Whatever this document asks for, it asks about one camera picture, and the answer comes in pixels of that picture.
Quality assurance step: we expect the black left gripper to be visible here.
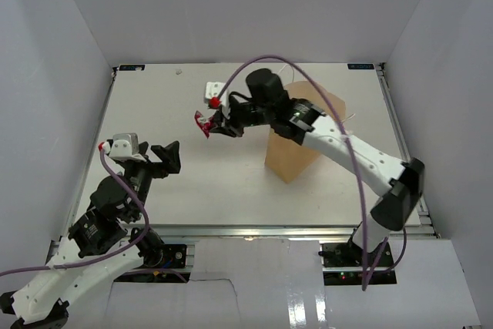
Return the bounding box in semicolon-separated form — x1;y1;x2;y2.
124;139;182;220

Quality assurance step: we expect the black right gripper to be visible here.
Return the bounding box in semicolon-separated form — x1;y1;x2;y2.
209;97;273;138

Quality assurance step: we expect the pink red candy packet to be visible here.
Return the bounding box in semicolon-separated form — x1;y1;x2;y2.
194;110;216;139

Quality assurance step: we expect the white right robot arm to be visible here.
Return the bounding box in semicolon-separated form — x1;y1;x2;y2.
196;69;425;267

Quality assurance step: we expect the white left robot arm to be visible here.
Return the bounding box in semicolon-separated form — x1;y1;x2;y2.
1;133;186;328

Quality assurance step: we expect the brown paper bag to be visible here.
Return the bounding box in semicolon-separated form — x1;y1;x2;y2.
264;79;334;183

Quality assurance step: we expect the blue label sticker left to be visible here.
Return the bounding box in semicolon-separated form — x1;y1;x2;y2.
118;64;146;72

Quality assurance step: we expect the blue label sticker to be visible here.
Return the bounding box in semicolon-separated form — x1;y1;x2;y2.
118;64;146;72
347;63;374;70

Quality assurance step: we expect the blue label sticker right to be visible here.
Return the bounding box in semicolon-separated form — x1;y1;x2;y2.
347;63;374;70

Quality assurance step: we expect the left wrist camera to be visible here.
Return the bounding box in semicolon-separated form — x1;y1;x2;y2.
98;133;145;162

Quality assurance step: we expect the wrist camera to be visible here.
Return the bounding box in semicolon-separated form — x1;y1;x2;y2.
98;133;145;162
203;82;229;116

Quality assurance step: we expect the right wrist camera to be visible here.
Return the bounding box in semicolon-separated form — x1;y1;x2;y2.
203;82;229;116

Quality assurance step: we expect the aluminium table frame rail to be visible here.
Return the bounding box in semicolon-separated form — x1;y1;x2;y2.
67;224;436;238

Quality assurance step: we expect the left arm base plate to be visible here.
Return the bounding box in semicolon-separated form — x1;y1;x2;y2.
115;244;190;284

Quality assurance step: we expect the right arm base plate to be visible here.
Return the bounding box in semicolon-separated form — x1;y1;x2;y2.
319;243;397;287

